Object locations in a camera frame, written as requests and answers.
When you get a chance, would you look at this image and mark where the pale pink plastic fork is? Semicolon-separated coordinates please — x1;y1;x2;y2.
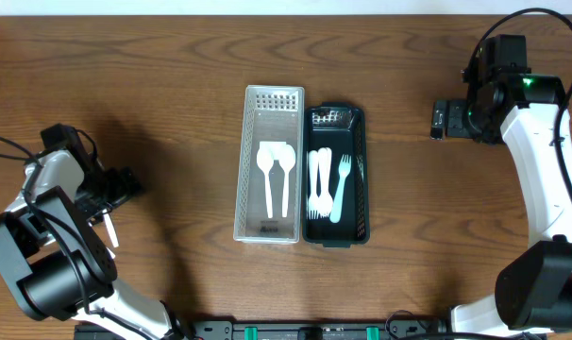
320;147;333;217

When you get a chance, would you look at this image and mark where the white plastic fork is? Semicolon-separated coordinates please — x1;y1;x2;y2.
308;150;319;220
318;147;328;217

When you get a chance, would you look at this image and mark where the clear perforated plastic basket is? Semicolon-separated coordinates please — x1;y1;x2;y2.
233;85;305;244

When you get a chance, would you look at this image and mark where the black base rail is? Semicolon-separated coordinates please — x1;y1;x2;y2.
73;318;549;340

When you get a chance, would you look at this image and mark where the dark green plastic basket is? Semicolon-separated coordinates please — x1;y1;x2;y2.
302;102;370;248

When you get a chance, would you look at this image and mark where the white plastic spoon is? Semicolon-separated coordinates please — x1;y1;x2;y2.
278;144;296;218
103;211;120;248
257;147;274;219

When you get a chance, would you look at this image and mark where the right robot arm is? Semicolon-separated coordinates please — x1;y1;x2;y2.
430;35;572;337

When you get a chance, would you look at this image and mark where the mint green plastic fork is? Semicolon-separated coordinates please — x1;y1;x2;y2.
329;154;352;224

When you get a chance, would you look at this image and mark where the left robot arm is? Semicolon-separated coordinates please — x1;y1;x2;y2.
0;124;189;339

